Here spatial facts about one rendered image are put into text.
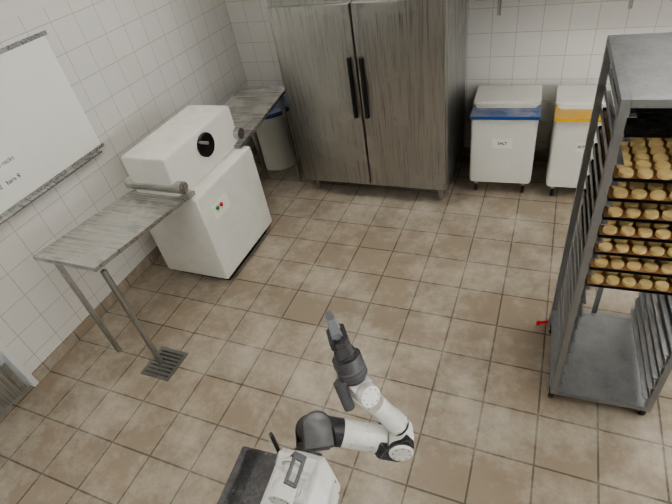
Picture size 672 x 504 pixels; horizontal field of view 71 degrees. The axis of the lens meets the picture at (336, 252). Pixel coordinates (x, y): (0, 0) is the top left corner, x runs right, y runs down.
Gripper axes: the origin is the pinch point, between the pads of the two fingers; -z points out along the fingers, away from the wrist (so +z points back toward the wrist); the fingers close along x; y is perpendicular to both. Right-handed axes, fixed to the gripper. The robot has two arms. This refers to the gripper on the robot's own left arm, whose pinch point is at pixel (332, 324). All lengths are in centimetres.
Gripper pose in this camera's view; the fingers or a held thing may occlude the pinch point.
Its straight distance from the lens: 136.2
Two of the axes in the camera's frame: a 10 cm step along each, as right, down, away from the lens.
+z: 3.5, 8.9, 3.0
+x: 1.3, 2.8, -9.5
